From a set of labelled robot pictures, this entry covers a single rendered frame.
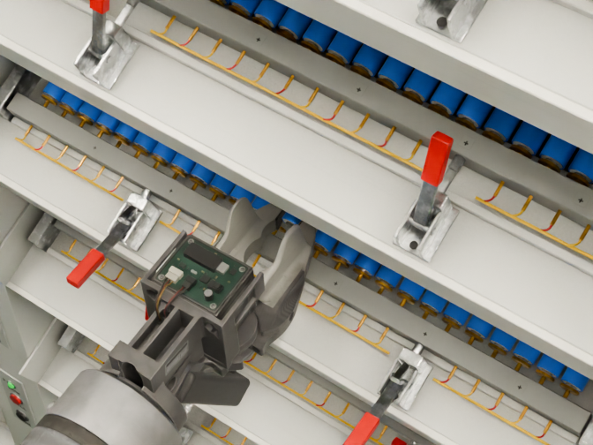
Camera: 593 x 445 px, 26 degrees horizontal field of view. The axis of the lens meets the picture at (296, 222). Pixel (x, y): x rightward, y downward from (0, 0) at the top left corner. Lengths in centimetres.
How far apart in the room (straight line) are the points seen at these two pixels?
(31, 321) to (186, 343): 55
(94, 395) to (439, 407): 28
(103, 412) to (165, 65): 25
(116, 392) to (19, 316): 54
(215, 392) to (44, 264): 40
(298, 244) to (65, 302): 40
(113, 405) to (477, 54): 35
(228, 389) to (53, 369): 54
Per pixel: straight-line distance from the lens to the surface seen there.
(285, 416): 122
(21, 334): 143
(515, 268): 83
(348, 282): 101
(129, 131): 111
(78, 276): 105
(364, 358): 102
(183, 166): 108
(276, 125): 89
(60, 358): 151
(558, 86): 67
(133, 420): 87
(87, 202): 112
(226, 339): 90
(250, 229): 100
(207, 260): 91
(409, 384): 99
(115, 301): 129
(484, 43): 68
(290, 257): 97
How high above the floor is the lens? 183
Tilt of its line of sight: 53 degrees down
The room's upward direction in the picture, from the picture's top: straight up
